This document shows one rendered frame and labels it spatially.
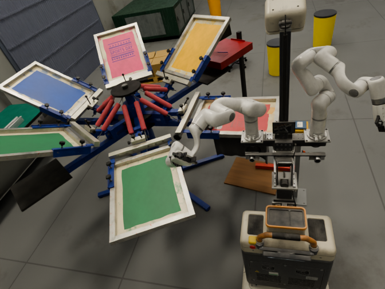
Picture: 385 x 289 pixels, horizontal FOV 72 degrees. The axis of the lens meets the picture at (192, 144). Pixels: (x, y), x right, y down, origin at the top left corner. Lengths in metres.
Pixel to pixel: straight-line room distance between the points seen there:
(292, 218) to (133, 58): 2.70
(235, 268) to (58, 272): 1.81
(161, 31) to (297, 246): 6.97
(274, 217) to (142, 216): 0.89
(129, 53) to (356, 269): 3.29
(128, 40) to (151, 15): 4.15
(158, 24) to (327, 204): 6.31
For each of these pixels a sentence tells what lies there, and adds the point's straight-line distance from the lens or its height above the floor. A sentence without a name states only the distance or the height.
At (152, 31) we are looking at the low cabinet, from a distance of 8.05.
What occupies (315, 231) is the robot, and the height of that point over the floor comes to 0.91.
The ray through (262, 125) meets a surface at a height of 0.96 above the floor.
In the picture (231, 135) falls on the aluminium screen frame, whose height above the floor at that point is 0.98.
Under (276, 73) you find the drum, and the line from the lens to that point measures 5.12.
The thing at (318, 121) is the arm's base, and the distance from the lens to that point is 1.92.
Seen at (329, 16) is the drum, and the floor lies 0.60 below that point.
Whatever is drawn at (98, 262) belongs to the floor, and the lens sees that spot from 3.15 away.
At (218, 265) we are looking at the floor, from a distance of 2.72.
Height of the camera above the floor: 2.45
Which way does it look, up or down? 40 degrees down
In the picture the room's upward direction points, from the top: 15 degrees counter-clockwise
